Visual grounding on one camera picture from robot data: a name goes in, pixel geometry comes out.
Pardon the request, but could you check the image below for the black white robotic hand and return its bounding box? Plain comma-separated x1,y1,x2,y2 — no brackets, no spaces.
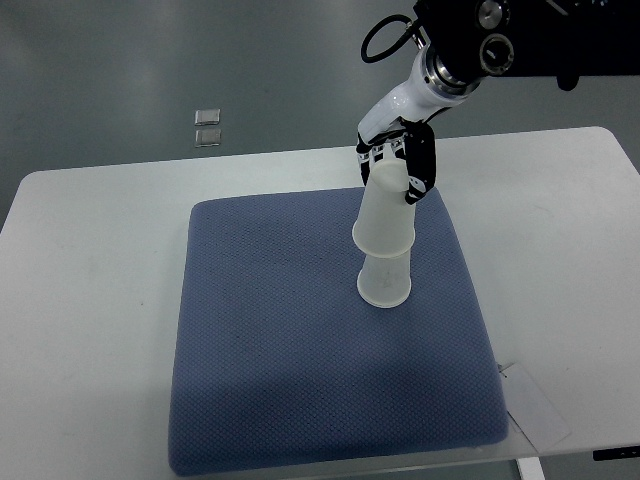
356,45,480,205

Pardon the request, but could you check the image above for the white paper cup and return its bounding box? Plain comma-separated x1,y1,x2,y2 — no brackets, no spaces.
356,250,411,308
352,159,415,258

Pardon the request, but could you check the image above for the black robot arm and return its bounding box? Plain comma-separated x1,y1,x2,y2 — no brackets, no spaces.
414,0,639,91

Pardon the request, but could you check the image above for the white paper cup on mat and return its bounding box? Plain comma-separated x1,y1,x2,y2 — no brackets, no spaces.
356,250,411,308

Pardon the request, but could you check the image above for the upper metal floor plate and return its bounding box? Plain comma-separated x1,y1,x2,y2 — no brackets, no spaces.
194,108,221,126

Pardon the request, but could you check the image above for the blue textured cushion mat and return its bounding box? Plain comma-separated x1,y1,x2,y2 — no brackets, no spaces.
168,188,508,476

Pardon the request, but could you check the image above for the white paper tag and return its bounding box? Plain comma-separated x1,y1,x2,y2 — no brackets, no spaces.
500,363,571,453

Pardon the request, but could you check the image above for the white table leg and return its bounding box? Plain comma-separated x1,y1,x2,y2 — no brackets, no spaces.
516,457,546,480

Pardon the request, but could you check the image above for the black table control panel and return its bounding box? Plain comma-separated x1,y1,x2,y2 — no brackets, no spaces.
592,446,640,462

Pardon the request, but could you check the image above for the black looped cable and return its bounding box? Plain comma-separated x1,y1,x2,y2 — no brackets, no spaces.
360,14,426,65

